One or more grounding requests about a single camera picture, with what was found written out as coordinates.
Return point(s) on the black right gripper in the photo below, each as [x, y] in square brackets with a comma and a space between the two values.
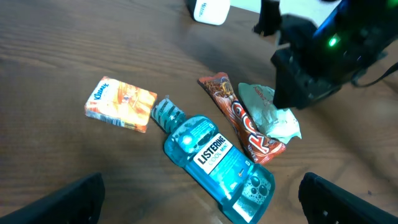
[320, 60]

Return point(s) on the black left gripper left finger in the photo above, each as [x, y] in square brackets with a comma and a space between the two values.
[78, 202]

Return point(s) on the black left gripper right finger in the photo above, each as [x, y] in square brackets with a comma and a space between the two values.
[324, 202]

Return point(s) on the red brown chocolate bar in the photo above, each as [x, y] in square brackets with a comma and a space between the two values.
[260, 148]

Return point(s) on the teal white pack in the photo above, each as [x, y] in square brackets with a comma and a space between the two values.
[280, 124]

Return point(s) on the orange Kleenex tissue pack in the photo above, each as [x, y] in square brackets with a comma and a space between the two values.
[120, 104]

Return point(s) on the blue Listerine mouthwash bottle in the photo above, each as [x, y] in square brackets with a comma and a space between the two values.
[242, 189]

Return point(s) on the white barcode scanner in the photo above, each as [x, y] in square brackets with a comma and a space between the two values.
[213, 12]

